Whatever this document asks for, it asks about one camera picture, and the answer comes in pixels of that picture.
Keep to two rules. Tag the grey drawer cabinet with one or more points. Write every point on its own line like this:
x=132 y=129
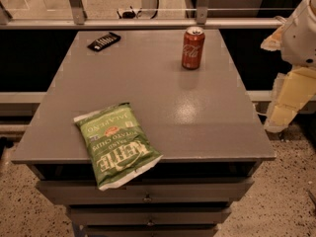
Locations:
x=201 y=121

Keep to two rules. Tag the black white device on floor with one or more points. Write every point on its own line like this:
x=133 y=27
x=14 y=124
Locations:
x=131 y=14

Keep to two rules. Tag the red coke can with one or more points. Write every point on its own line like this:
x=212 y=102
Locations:
x=192 y=47

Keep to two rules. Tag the green jalapeno chips bag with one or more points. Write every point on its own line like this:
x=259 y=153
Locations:
x=117 y=145

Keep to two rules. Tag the grey metal railing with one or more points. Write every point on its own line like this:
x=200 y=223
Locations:
x=102 y=15

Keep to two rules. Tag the black snack bar wrapper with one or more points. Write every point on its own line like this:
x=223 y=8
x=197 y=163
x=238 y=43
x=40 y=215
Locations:
x=104 y=42

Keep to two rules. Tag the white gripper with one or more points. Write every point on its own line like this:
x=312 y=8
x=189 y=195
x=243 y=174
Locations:
x=300 y=39

